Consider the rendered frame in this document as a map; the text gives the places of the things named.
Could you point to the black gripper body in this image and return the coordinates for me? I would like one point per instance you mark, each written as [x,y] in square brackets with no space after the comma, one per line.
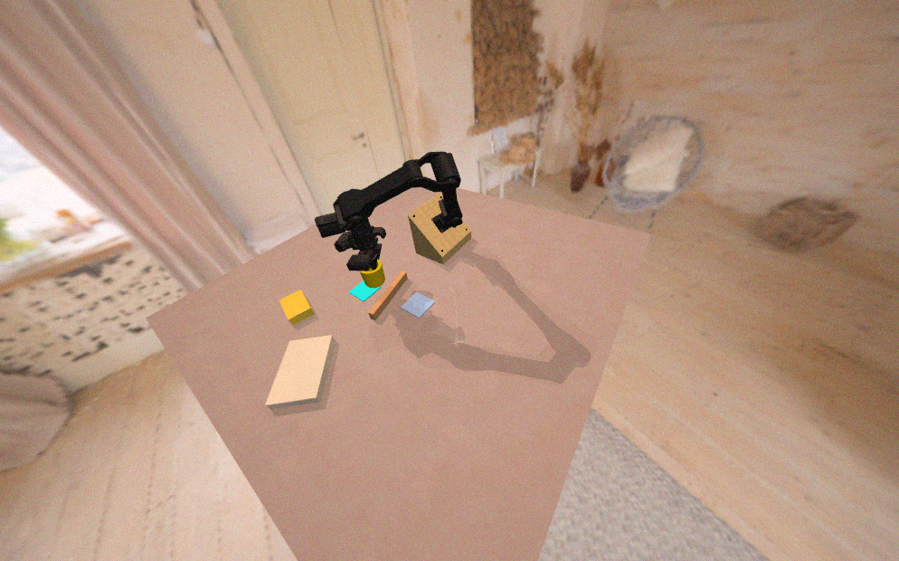
[365,242]

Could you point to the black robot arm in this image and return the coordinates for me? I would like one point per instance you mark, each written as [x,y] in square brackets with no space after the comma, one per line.
[353,207]

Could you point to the yellow cup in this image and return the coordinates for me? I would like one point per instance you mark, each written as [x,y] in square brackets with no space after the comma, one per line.
[374,279]

